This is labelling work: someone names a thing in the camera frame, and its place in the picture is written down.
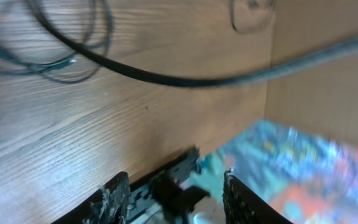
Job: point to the colourful patterned floor mat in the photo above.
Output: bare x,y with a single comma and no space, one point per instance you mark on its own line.
306,178

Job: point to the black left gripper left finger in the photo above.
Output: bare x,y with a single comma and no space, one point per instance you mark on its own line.
108,205

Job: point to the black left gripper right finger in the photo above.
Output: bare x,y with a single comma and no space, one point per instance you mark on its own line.
243,206

